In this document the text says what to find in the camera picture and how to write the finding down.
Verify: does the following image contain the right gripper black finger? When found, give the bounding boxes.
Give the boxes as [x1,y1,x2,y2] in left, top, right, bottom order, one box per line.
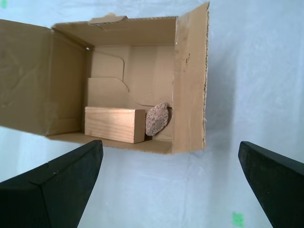
[0,139,104,228]
[238,141,304,228]

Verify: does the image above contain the light wooden block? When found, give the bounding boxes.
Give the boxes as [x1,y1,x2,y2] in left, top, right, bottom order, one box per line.
[84,106,146,144]

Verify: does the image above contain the brown cardboard box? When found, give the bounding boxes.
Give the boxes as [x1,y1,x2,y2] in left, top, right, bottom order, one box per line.
[0,1,211,156]

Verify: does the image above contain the speckled granite rock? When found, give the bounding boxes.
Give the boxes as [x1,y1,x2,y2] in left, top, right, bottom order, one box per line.
[145,101,170,137]

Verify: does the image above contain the white table cloth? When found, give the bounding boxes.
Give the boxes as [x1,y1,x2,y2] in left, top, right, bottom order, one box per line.
[0,0,304,228]

